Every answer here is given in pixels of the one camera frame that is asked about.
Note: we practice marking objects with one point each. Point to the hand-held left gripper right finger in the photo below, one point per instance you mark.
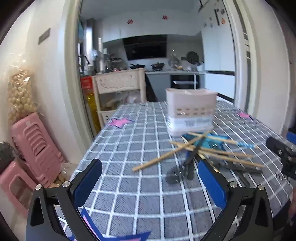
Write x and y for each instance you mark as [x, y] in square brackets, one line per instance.
[212, 185]

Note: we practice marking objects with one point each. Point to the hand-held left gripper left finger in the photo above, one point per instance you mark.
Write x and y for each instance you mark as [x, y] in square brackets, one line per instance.
[86, 185]

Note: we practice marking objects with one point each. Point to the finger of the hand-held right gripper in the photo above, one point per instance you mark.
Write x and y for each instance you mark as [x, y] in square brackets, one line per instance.
[291, 138]
[277, 147]

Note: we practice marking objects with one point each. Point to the metal spoons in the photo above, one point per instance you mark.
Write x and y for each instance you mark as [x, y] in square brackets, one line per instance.
[231, 167]

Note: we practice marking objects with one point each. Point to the black plastic utensil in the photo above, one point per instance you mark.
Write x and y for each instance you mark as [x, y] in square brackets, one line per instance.
[190, 171]

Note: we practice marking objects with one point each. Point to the beige plastic utensil holder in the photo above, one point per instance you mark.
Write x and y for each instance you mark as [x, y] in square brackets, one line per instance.
[190, 109]

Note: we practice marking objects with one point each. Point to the light blue star sticker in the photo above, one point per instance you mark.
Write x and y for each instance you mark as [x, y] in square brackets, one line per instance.
[211, 144]

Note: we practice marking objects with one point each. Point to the pink star sticker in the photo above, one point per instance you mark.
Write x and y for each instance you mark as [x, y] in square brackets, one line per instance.
[119, 122]
[243, 115]

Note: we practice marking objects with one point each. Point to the grey checked tablecloth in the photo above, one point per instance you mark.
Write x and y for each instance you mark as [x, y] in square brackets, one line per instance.
[138, 150]

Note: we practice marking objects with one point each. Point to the stack of pink stools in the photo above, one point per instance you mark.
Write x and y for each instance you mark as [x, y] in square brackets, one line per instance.
[34, 146]

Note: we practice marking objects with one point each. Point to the pink plastic stool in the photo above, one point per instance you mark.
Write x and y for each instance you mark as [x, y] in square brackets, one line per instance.
[16, 187]

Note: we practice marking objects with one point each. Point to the yellow oil bottle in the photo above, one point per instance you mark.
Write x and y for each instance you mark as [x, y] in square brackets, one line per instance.
[92, 111]

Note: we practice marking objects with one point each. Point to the bagged vegetables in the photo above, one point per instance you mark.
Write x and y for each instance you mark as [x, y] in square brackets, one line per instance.
[124, 98]

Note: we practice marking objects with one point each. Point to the red plastic basket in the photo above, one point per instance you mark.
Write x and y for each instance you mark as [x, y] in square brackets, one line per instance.
[86, 83]

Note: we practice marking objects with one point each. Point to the beige plastic storage cart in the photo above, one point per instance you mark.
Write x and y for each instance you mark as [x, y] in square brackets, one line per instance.
[118, 82]

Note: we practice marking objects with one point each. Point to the black built-in oven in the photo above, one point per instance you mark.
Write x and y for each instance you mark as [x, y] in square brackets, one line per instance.
[182, 81]

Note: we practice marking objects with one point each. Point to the bag of beige balls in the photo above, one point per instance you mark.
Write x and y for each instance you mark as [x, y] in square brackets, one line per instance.
[19, 97]

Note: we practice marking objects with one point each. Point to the white rice cooker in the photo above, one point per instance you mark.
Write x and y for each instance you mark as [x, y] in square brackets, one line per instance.
[200, 67]

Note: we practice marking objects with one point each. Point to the grey kitchen counter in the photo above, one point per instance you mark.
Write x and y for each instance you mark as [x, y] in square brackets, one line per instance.
[159, 85]

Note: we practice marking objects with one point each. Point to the round black pan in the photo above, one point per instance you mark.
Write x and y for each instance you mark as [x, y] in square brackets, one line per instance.
[192, 57]

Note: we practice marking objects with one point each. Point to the black kitchen faucet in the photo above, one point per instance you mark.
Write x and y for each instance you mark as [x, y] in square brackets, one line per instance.
[85, 60]

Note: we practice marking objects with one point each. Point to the black wok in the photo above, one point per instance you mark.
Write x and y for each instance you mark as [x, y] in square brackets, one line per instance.
[137, 66]

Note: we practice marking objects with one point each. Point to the dark cooking pot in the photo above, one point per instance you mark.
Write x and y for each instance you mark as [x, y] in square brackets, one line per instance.
[158, 66]

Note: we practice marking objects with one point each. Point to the black range hood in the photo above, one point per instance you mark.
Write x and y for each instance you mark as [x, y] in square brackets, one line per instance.
[144, 47]

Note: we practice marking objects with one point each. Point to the white upper cabinets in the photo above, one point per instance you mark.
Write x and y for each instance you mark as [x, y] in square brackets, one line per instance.
[150, 27]

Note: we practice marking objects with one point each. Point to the grey wall plate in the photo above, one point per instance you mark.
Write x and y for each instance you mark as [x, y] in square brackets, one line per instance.
[44, 36]

